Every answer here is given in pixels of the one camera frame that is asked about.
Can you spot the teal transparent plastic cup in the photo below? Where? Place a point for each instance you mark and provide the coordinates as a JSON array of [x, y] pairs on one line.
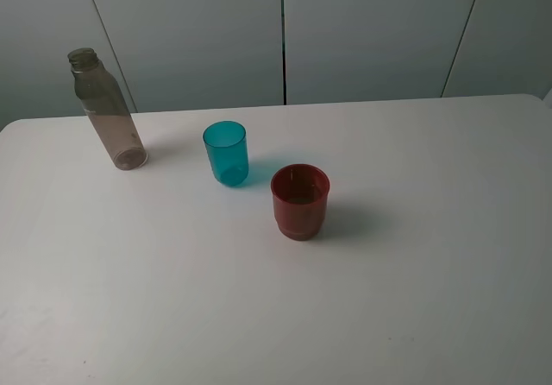
[[226, 146]]

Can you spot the translucent brown water bottle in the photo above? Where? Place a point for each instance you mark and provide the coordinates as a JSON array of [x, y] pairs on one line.
[[105, 106]]

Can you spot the red plastic cup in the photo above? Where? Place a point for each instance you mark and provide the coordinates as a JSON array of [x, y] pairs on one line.
[[300, 195]]

